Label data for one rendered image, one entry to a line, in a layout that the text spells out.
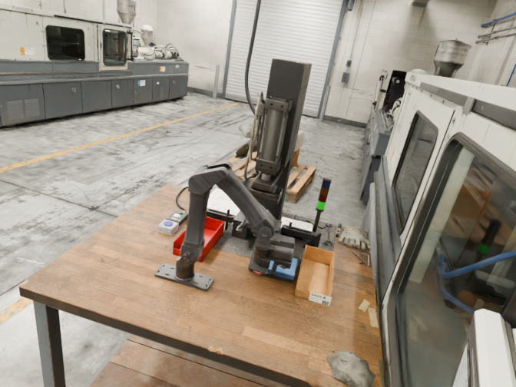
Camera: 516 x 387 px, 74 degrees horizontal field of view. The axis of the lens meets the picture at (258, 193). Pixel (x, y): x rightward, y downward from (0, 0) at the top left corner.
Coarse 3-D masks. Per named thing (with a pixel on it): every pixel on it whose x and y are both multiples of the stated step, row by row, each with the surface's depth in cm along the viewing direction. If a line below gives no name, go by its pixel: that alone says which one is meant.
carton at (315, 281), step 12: (312, 252) 141; (324, 252) 140; (312, 264) 140; (324, 264) 141; (300, 276) 131; (312, 276) 132; (324, 276) 133; (300, 288) 125; (312, 288) 126; (324, 288) 127; (312, 300) 120; (324, 300) 119
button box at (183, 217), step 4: (184, 188) 189; (180, 192) 183; (176, 200) 173; (180, 208) 167; (176, 212) 157; (184, 212) 158; (172, 216) 154; (180, 216) 155; (184, 216) 155; (172, 220) 151; (176, 220) 150; (180, 220) 151; (184, 220) 155; (180, 224) 152
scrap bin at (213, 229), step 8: (208, 224) 152; (216, 224) 152; (184, 232) 138; (208, 232) 150; (216, 232) 141; (176, 240) 131; (208, 240) 144; (216, 240) 144; (176, 248) 131; (208, 248) 135; (200, 256) 129
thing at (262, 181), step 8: (280, 168) 160; (264, 176) 141; (272, 176) 150; (248, 184) 145; (256, 184) 138; (264, 184) 138; (272, 184) 138; (256, 192) 141; (264, 192) 140; (272, 192) 141; (280, 192) 143; (264, 200) 141; (272, 200) 140
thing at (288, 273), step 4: (296, 260) 137; (292, 264) 134; (276, 268) 130; (280, 268) 131; (292, 268) 132; (276, 272) 125; (280, 272) 124; (284, 272) 129; (288, 272) 129; (292, 272) 130; (280, 276) 126; (284, 276) 126; (288, 276) 125; (292, 276) 124
